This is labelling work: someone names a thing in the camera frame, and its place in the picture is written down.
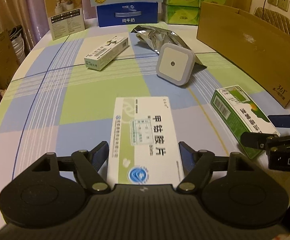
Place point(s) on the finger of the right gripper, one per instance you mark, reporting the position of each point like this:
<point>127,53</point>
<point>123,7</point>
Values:
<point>280,121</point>
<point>265,141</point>

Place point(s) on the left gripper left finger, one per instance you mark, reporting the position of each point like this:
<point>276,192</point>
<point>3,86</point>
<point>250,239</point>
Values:
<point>87,164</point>

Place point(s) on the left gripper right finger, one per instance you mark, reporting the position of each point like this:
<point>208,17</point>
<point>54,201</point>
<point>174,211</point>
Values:
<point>197,167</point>

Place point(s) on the large white green medicine box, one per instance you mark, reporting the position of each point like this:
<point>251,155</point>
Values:
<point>143,148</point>

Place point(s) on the white square night light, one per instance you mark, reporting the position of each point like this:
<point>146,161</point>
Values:
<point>175,64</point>

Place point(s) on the silver foil pouch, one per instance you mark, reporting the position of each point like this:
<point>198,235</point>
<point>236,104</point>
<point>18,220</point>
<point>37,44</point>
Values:
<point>156,37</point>

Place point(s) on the brown cardboard box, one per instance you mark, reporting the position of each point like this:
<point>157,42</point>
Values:
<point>259,49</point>

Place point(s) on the checked tablecloth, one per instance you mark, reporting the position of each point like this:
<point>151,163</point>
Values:
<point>55,104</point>

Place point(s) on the quilted brown chair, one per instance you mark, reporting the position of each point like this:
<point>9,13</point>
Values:
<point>274,18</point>

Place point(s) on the long white ointment box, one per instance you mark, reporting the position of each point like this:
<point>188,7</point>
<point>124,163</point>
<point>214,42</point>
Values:
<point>104,54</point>

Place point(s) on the brown cardboard boxes left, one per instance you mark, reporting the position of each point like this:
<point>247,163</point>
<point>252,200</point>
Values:
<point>8,60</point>

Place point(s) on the dark blue milk carton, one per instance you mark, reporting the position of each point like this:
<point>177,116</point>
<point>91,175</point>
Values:
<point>127,13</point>

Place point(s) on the white product box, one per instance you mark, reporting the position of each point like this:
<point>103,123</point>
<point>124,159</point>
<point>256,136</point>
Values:
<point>65,17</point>

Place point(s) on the wall socket with plug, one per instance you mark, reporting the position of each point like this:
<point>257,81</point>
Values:
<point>281,4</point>

